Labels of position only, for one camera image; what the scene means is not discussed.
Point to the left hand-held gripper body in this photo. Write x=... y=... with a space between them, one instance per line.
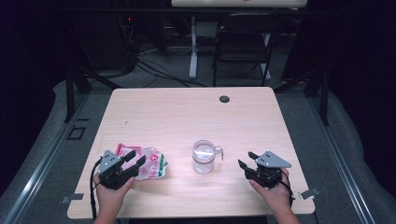
x=109 y=163

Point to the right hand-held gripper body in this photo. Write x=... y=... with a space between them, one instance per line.
x=269 y=160

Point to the pink printed plastic bag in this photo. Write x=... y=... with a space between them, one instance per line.
x=152 y=166

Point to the person's left hand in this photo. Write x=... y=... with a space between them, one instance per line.
x=109 y=199

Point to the person's right hand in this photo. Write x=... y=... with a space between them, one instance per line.
x=278 y=196

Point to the grey metal table clip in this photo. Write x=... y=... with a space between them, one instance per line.
x=308 y=193
x=73 y=197

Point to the black metal stand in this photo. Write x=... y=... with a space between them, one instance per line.
x=70 y=93
x=324 y=99

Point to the dark computer tower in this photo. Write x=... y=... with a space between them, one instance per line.
x=99 y=40

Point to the white desk leg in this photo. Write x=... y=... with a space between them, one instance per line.
x=193 y=49

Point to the black folding chair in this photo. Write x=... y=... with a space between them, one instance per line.
x=246 y=34

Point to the aluminium floor rail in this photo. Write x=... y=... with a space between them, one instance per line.
x=339 y=161
x=40 y=174

